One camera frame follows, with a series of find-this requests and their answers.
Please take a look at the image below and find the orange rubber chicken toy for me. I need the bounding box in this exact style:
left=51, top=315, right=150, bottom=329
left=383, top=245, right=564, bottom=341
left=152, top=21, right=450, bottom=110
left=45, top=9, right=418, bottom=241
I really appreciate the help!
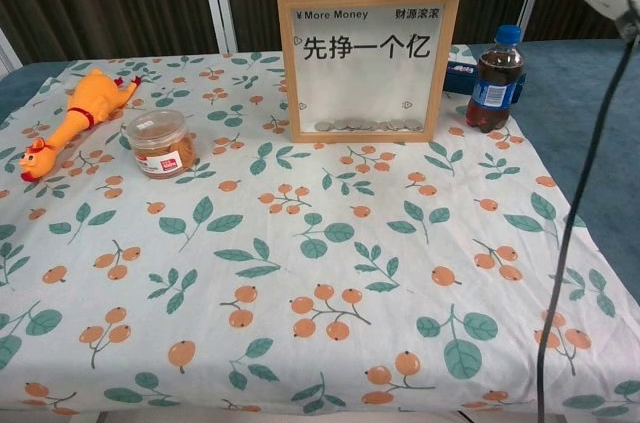
left=18, top=68, right=144, bottom=183

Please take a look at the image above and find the floral print tablecloth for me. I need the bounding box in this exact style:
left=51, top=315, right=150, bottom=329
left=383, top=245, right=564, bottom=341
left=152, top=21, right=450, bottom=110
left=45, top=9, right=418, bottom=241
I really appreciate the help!
left=0, top=45, right=640, bottom=417

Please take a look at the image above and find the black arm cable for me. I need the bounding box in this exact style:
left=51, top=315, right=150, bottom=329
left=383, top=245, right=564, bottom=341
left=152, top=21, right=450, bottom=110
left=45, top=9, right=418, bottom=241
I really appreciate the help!
left=537, top=35, right=640, bottom=423

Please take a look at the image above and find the clear plastic cup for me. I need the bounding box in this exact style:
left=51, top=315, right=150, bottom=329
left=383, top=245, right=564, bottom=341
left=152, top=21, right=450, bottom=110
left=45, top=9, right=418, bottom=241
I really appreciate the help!
left=125, top=110, right=197, bottom=178

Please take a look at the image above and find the cola bottle with blue cap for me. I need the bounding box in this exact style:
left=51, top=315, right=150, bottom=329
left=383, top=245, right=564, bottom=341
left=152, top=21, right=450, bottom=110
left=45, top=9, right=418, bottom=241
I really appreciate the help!
left=465, top=24, right=526, bottom=133

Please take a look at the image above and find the blue tissue pack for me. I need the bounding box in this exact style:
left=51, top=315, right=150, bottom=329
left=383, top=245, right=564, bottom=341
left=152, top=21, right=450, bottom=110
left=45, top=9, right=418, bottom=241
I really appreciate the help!
left=443, top=45, right=527, bottom=94

